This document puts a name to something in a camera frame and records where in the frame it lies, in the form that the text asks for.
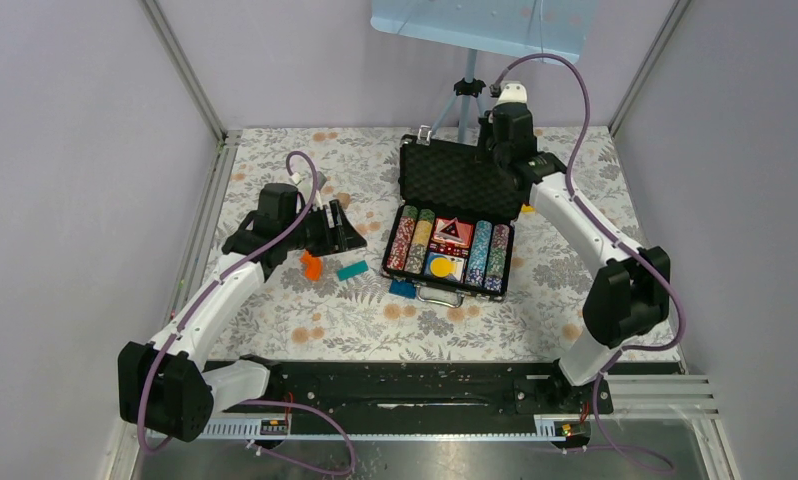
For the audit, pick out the yellow round button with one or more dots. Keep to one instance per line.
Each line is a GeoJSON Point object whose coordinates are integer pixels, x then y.
{"type": "Point", "coordinates": [445, 267]}

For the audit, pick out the blue lego brick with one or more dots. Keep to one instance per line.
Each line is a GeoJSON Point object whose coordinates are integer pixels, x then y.
{"type": "Point", "coordinates": [403, 289]}

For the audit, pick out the light blue perforated board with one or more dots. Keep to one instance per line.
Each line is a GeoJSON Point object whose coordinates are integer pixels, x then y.
{"type": "Point", "coordinates": [506, 27]}

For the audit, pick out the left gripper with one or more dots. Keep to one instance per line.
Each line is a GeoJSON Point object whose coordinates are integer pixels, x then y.
{"type": "Point", "coordinates": [342, 236]}

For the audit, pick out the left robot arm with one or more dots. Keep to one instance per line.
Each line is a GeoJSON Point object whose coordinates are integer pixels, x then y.
{"type": "Point", "coordinates": [163, 384]}

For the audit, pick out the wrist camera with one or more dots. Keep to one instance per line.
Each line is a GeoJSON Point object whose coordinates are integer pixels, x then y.
{"type": "Point", "coordinates": [511, 92]}
{"type": "Point", "coordinates": [303, 181]}

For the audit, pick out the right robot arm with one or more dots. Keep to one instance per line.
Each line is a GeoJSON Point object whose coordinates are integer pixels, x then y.
{"type": "Point", "coordinates": [628, 297]}

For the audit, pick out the teal rectangular block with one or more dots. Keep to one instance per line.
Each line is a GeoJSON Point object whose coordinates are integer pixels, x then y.
{"type": "Point", "coordinates": [352, 270]}

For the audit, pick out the black poker case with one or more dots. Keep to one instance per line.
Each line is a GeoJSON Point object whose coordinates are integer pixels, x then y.
{"type": "Point", "coordinates": [440, 178]}

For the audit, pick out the brown wooden cube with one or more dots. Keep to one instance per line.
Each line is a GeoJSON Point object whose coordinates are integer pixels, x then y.
{"type": "Point", "coordinates": [344, 199]}

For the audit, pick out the clear all-in triangle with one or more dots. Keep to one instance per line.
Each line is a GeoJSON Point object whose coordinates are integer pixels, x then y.
{"type": "Point", "coordinates": [447, 230]}

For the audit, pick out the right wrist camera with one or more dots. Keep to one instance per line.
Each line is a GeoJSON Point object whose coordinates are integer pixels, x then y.
{"type": "Point", "coordinates": [511, 92]}

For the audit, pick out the orange curved block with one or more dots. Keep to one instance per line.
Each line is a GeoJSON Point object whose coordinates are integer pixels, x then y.
{"type": "Point", "coordinates": [312, 266]}

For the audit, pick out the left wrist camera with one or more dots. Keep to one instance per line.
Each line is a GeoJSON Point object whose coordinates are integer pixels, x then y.
{"type": "Point", "coordinates": [303, 181]}

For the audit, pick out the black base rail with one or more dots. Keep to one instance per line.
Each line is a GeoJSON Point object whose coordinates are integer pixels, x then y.
{"type": "Point", "coordinates": [411, 399]}

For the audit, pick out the floral table cloth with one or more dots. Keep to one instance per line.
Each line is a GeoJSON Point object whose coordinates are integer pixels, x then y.
{"type": "Point", "coordinates": [293, 318]}

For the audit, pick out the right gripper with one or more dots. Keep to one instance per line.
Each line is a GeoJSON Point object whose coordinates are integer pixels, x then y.
{"type": "Point", "coordinates": [485, 130]}

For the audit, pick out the red card deck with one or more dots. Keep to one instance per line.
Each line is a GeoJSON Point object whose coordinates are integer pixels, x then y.
{"type": "Point", "coordinates": [466, 229]}

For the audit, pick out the blue tripod stand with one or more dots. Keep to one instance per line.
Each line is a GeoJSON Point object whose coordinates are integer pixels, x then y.
{"type": "Point", "coordinates": [467, 90]}

